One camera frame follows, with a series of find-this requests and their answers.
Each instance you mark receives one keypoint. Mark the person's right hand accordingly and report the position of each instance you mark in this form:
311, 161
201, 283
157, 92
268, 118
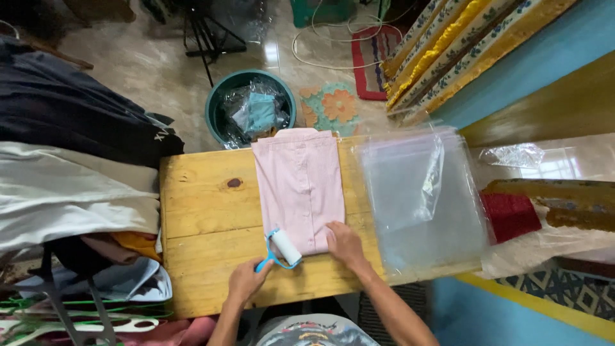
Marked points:
347, 246

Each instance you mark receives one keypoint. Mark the person's left hand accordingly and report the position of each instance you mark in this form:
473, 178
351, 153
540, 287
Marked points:
245, 283

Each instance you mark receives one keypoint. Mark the person's left fingers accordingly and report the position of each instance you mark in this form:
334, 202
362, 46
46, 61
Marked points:
262, 267

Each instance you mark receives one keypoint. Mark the blue lint roller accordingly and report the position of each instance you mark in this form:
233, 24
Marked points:
286, 246

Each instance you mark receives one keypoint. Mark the pink shirt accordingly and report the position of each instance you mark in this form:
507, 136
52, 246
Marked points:
298, 182

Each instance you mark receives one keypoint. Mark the person's printed grey shirt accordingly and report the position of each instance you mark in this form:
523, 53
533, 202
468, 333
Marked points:
312, 331

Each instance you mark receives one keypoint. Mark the dark striped mat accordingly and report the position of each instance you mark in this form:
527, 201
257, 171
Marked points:
391, 307

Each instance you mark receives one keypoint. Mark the crumpled clear plastic wrappers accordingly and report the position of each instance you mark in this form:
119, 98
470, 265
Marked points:
259, 113

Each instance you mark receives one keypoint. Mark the stack of clear plastic bags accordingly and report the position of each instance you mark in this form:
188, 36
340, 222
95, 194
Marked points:
423, 216

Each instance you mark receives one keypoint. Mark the teal plastic basin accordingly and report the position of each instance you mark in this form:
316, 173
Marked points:
215, 103

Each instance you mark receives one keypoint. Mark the floral patterned mat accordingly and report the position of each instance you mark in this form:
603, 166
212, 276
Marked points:
338, 105

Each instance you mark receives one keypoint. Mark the grey metal rack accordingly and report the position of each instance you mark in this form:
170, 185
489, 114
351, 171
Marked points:
60, 307

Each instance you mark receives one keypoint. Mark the pile of folded clothes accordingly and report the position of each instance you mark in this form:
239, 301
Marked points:
72, 182

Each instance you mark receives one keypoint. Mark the red bordered rug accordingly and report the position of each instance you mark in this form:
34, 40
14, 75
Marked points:
361, 72

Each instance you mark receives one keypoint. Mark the black tripod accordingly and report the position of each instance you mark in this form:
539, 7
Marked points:
216, 50

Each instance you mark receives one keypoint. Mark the heap of green hangers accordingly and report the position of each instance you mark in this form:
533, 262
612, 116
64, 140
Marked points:
29, 319

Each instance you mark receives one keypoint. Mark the red cloth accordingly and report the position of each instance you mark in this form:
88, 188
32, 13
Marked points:
509, 216

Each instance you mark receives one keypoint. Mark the green plastic crate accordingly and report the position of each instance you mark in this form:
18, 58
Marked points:
326, 12

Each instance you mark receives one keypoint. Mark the crumpled clear plastic piece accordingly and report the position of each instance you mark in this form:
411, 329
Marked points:
514, 154

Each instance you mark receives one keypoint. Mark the stack of floral folding mattresses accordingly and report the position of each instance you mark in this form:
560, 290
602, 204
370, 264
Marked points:
456, 53

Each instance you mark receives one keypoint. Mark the blue patterned carpet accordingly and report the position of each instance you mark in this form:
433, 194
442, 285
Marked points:
562, 290

